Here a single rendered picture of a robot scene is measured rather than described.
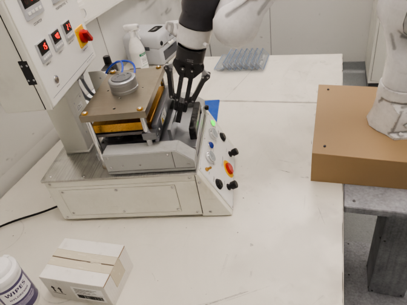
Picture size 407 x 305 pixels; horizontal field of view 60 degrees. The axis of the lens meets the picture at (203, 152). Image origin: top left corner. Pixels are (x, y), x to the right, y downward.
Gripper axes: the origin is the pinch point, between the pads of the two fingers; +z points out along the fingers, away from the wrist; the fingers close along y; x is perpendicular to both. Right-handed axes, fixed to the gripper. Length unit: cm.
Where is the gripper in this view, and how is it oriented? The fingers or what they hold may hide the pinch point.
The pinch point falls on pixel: (180, 110)
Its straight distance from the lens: 103.4
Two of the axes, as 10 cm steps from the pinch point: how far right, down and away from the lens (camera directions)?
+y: 9.8, 2.1, 0.5
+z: -1.9, 7.6, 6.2
